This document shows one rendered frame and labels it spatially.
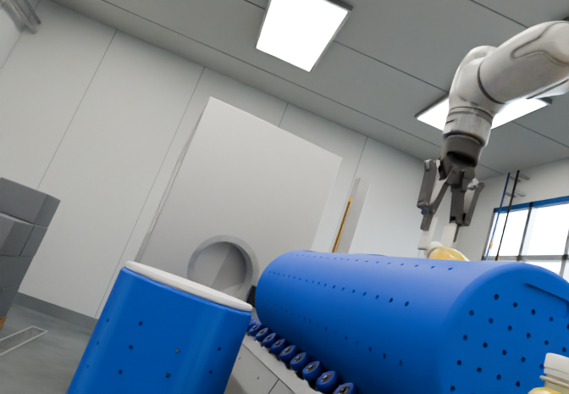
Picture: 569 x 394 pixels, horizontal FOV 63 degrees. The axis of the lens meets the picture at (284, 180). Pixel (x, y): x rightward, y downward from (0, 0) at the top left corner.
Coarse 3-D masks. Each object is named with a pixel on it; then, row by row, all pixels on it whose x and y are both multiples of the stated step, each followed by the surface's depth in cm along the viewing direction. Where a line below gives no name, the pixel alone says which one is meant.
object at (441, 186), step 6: (456, 168) 91; (450, 174) 91; (438, 180) 93; (444, 180) 91; (450, 180) 90; (438, 186) 91; (444, 186) 90; (432, 192) 92; (438, 192) 90; (444, 192) 90; (432, 198) 91; (438, 198) 90; (432, 204) 89; (438, 204) 89; (432, 210) 89
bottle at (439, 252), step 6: (438, 246) 86; (432, 252) 84; (438, 252) 82; (444, 252) 81; (450, 252) 81; (456, 252) 81; (438, 258) 81; (444, 258) 80; (450, 258) 79; (456, 258) 79; (462, 258) 79
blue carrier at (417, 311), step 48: (288, 288) 112; (336, 288) 89; (384, 288) 74; (432, 288) 64; (480, 288) 59; (528, 288) 62; (288, 336) 110; (336, 336) 82; (384, 336) 67; (432, 336) 58; (480, 336) 58; (528, 336) 61; (384, 384) 67; (432, 384) 56; (480, 384) 57; (528, 384) 59
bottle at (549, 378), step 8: (544, 376) 41; (552, 376) 40; (544, 384) 41; (552, 384) 40; (560, 384) 39; (568, 384) 39; (528, 392) 41; (536, 392) 40; (544, 392) 40; (552, 392) 39; (560, 392) 39; (568, 392) 39
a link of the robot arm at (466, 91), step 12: (480, 48) 96; (492, 48) 95; (468, 60) 96; (480, 60) 91; (456, 72) 98; (468, 72) 92; (456, 84) 96; (468, 84) 91; (480, 84) 88; (456, 96) 94; (468, 96) 92; (480, 96) 90; (480, 108) 91; (492, 108) 91; (504, 108) 93
